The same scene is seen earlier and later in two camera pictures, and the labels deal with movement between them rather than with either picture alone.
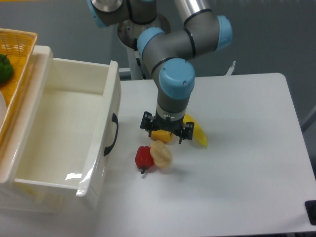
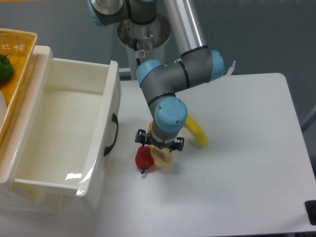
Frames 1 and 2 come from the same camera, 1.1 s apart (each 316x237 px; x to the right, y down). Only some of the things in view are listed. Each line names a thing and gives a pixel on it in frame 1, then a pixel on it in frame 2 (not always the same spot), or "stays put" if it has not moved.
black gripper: [173, 126] → [145, 138]
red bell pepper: [144, 159] stays put
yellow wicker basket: [19, 46] stays put
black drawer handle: [115, 119] stays put
